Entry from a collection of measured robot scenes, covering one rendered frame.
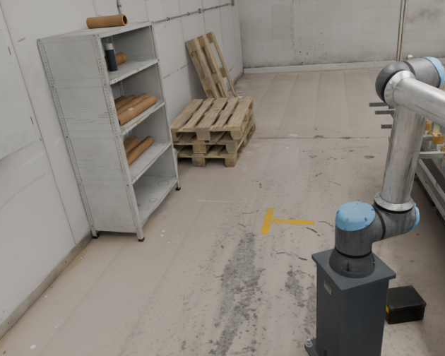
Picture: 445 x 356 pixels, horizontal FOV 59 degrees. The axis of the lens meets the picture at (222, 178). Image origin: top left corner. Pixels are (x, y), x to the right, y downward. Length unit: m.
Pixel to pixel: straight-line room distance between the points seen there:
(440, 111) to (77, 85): 2.23
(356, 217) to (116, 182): 1.88
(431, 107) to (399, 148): 0.37
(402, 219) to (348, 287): 0.35
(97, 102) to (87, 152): 0.41
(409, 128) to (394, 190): 0.26
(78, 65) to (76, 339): 1.69
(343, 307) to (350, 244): 0.28
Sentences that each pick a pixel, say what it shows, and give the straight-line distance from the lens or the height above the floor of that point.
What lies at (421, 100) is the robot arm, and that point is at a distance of 1.27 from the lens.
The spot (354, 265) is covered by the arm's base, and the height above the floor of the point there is 0.65.
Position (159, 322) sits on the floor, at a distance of 2.48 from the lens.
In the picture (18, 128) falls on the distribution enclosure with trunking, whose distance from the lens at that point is 2.38.
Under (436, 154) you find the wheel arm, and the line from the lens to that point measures 2.40.
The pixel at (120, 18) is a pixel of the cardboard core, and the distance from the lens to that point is 3.17.
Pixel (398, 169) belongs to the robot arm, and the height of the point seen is 1.04.
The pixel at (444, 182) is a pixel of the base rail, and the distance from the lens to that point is 2.40.
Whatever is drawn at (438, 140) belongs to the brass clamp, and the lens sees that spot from 2.61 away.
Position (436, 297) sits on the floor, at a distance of 2.67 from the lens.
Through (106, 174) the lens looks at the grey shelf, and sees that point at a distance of 2.99.
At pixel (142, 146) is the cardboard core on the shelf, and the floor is 0.58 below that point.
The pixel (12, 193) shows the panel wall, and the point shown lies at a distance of 2.69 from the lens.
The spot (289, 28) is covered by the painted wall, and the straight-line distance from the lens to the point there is 8.73.
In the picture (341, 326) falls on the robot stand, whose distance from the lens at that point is 1.86.
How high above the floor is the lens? 1.72
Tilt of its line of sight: 26 degrees down
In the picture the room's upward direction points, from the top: 6 degrees counter-clockwise
